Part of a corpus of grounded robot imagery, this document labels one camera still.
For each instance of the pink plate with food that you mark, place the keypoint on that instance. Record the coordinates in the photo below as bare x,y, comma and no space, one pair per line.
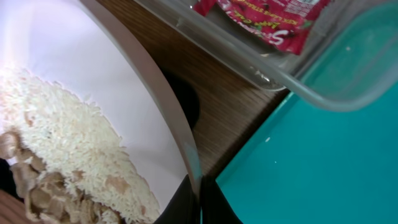
83,47

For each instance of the teal plastic tray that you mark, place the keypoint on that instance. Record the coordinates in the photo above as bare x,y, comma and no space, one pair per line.
309,165

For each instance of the rice and peanut food pile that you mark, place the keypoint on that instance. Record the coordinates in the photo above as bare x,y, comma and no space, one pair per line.
74,138

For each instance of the red snack wrapper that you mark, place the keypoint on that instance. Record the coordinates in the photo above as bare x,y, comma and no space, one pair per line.
283,24

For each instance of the black tray bin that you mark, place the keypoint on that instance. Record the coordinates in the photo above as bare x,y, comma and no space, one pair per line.
186,95

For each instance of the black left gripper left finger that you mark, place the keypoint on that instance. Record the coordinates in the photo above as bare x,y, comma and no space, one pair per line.
183,208

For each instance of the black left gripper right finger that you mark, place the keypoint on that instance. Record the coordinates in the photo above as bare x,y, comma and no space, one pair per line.
215,207

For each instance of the clear plastic bin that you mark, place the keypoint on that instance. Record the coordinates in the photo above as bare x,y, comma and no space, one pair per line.
295,62

